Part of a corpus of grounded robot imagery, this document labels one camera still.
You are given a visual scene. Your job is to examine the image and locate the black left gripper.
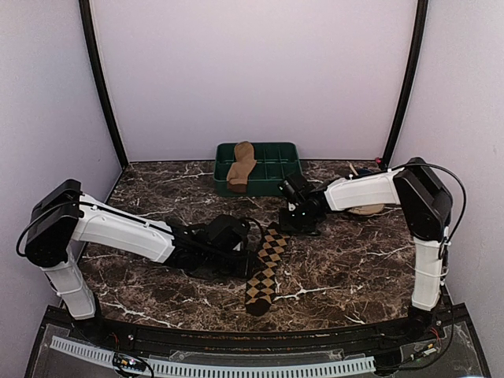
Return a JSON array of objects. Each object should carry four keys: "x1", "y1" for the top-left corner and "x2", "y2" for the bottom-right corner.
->
[{"x1": 202, "y1": 248, "x2": 260, "y2": 278}]

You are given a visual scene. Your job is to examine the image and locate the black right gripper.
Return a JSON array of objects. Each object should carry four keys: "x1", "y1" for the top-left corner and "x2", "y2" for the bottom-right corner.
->
[{"x1": 280, "y1": 205, "x2": 319, "y2": 234}]

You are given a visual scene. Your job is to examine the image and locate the brown argyle sock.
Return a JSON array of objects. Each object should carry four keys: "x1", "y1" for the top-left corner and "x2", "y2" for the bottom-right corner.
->
[{"x1": 244, "y1": 222, "x2": 290, "y2": 317}]

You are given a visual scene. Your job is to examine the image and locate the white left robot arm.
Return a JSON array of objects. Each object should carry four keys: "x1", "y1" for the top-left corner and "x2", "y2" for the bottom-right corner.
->
[{"x1": 16, "y1": 179, "x2": 256, "y2": 343}]

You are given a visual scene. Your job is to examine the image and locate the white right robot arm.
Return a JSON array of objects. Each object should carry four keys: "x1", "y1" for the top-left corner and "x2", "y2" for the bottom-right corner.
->
[{"x1": 278, "y1": 157, "x2": 459, "y2": 342}]

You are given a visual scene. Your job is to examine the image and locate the green compartment tray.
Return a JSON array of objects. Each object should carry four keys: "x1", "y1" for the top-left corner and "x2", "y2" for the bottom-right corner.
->
[{"x1": 213, "y1": 142, "x2": 302, "y2": 197}]

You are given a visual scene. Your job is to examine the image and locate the cream floral plate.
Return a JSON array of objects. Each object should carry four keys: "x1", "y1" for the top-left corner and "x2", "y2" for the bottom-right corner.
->
[{"x1": 347, "y1": 204, "x2": 385, "y2": 216}]

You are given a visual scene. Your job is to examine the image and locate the wooden spoon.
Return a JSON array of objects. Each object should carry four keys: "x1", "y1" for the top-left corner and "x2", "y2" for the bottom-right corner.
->
[{"x1": 349, "y1": 163, "x2": 358, "y2": 176}]

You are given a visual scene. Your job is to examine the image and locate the dark blue mug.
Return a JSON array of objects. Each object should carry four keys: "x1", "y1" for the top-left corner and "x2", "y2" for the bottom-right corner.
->
[{"x1": 356, "y1": 169, "x2": 376, "y2": 177}]

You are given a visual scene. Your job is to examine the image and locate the tan brown sock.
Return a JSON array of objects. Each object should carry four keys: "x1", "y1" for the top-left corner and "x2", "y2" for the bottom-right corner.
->
[{"x1": 227, "y1": 141, "x2": 257, "y2": 194}]

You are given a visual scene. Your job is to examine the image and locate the small circuit board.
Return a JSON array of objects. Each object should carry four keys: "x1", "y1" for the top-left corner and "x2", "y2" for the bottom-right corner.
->
[{"x1": 112, "y1": 353, "x2": 147, "y2": 373}]

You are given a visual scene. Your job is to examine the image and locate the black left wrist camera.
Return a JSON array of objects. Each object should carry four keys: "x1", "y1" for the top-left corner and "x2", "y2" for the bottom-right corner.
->
[{"x1": 206, "y1": 214, "x2": 250, "y2": 251}]

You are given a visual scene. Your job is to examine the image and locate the white slotted cable duct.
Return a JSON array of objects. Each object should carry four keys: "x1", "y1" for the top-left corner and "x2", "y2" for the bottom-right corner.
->
[{"x1": 50, "y1": 336, "x2": 376, "y2": 377}]

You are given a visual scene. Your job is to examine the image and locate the black front table rail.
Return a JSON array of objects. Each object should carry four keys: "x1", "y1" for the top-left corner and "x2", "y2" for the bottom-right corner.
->
[{"x1": 89, "y1": 319, "x2": 414, "y2": 354}]

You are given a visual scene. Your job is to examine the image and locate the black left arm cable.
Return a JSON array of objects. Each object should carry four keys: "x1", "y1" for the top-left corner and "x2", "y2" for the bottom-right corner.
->
[{"x1": 15, "y1": 195, "x2": 86, "y2": 259}]

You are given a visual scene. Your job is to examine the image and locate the black right frame post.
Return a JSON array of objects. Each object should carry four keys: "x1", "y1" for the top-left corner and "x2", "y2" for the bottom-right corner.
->
[{"x1": 376, "y1": 0, "x2": 428, "y2": 169}]

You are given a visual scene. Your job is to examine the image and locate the black frame post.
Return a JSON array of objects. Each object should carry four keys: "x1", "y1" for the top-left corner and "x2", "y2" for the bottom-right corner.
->
[
  {"x1": 376, "y1": 0, "x2": 428, "y2": 169},
  {"x1": 78, "y1": 0, "x2": 129, "y2": 171}
]

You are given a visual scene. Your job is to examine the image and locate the black left frame post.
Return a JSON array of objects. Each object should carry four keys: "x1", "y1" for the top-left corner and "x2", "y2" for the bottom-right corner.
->
[{"x1": 78, "y1": 0, "x2": 129, "y2": 171}]

